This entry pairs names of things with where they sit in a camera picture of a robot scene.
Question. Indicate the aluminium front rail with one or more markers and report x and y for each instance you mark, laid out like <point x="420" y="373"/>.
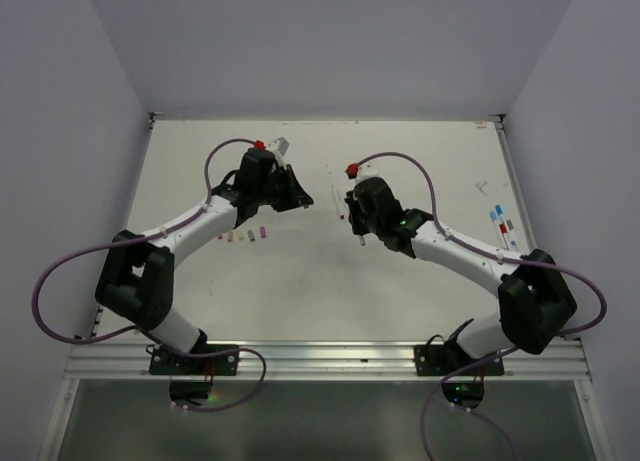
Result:
<point x="129" y="359"/>

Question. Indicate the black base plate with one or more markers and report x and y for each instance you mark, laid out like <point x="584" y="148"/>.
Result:
<point x="441" y="360"/>
<point x="215" y="360"/>

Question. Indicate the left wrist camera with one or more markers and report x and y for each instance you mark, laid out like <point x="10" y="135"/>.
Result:
<point x="279" y="146"/>

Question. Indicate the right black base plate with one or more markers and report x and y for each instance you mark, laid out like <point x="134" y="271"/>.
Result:
<point x="441" y="360"/>

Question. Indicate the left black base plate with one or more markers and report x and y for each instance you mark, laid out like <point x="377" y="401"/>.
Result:
<point x="215" y="360"/>

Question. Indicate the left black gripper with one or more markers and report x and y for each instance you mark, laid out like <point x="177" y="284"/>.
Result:
<point x="295" y="195"/>

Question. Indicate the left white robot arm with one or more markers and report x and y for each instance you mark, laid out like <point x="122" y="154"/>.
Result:
<point x="137" y="279"/>

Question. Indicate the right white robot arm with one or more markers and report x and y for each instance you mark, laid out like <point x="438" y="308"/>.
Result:
<point x="534" y="301"/>

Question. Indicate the white pen blue cap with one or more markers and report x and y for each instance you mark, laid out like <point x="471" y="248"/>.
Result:
<point x="501" y="228"/>

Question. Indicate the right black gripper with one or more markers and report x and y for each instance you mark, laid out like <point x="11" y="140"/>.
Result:
<point x="358" y="227"/>

